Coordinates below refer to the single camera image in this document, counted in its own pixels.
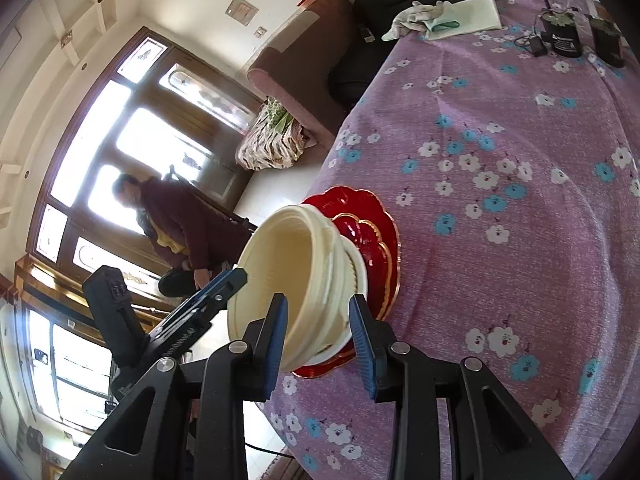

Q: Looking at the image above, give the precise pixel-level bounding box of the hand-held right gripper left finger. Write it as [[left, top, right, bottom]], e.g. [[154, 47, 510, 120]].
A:
[[60, 292, 290, 480]]

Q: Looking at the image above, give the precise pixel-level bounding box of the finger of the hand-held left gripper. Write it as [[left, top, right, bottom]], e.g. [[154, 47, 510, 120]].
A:
[[187, 267, 249, 311]]

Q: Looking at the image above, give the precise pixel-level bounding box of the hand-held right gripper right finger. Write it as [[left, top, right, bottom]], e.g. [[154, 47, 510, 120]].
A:
[[348, 294, 576, 480]]

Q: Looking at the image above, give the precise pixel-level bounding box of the white bowl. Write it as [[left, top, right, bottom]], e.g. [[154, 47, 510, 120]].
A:
[[307, 250, 370, 365]]

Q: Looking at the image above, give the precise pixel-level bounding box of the small red plate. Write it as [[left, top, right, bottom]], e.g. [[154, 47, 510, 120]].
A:
[[331, 212, 393, 322]]

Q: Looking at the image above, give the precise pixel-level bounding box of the large red plate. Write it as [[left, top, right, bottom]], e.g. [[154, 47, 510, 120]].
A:
[[291, 186, 402, 379]]

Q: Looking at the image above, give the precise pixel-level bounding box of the gold framed glass door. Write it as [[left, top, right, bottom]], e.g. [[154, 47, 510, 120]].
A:
[[10, 255, 121, 436]]

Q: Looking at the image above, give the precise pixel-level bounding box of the striped stool cover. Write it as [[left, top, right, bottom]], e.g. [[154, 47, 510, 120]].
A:
[[235, 99, 308, 171]]

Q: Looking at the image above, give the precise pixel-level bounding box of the purple floral tablecloth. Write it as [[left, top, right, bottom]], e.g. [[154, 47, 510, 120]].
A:
[[267, 0, 640, 480]]

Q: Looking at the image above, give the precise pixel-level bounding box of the wooden glass door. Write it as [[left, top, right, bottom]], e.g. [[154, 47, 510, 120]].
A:
[[27, 27, 266, 311]]

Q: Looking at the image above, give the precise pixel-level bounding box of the brown armchair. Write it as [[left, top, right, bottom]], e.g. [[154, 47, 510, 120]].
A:
[[247, 0, 371, 143]]

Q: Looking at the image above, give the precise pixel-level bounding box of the wall panel box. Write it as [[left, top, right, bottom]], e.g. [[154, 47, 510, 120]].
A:
[[226, 0, 258, 26]]

